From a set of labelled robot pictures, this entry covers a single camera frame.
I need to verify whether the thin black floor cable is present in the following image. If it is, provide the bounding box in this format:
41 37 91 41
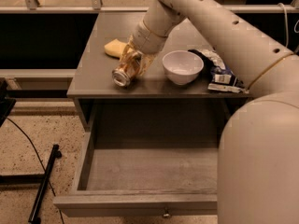
7 117 65 224

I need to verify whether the yellow sponge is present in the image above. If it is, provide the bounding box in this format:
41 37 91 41
104 39 126 58

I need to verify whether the orange metallic soda can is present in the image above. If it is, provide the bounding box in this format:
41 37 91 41
112 51 142 87

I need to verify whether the white bowl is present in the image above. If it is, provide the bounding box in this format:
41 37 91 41
162 50 204 85

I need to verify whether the open grey top drawer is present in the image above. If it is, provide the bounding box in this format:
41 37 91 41
54 103 218 217

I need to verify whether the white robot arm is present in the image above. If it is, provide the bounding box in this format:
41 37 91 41
130 0 299 224

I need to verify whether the black stand base bar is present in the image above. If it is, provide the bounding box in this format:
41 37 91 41
0 144 62 224

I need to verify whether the metal railing frame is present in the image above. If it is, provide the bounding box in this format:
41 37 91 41
0 0 299 15

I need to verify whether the white hanging cable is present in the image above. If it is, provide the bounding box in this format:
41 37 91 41
277 2 291 49

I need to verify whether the blue white chip bag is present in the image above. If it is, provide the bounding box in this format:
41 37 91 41
189 49 248 93

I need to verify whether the black equipment at left edge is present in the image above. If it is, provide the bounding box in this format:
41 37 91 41
0 81 16 127

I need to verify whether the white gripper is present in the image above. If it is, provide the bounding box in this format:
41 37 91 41
120 21 167 77

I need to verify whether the grey wooden cabinet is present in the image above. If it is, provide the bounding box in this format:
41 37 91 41
67 12 250 131

